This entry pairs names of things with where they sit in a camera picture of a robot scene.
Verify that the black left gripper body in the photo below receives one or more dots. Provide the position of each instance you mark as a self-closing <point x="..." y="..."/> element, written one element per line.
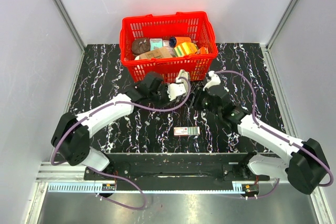
<point x="160" y="97"/>

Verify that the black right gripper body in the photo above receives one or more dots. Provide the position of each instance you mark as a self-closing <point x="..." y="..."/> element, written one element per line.
<point x="203" y="103"/>

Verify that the beige stapler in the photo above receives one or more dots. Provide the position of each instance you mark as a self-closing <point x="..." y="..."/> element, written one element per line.
<point x="183" y="77"/>

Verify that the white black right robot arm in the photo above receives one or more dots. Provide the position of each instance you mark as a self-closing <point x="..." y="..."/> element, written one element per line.
<point x="302" y="163"/>

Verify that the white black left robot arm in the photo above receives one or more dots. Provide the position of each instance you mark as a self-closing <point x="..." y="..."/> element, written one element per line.
<point x="72" y="135"/>

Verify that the staple box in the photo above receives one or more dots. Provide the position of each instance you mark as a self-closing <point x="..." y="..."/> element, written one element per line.
<point x="186" y="131"/>

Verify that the cardboard box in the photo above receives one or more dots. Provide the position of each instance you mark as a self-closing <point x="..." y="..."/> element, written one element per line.
<point x="160" y="53"/>

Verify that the teal small box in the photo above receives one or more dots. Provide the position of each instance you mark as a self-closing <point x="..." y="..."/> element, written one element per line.
<point x="156" y="43"/>

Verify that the brown round item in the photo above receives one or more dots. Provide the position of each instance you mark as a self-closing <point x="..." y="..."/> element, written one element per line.
<point x="140" y="46"/>

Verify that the orange packet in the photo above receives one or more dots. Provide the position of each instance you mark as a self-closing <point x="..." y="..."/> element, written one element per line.
<point x="202" y="51"/>

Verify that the yellow green striped box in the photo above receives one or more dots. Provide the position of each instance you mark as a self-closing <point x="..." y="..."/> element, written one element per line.
<point x="185" y="49"/>

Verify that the orange cylinder can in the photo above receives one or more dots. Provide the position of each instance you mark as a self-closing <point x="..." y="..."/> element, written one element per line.
<point x="176" y="40"/>

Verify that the red plastic basket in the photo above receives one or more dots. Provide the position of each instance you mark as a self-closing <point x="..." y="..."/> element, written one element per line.
<point x="195" y="25"/>

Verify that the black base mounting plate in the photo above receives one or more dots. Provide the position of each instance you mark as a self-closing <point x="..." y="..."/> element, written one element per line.
<point x="133" y="171"/>

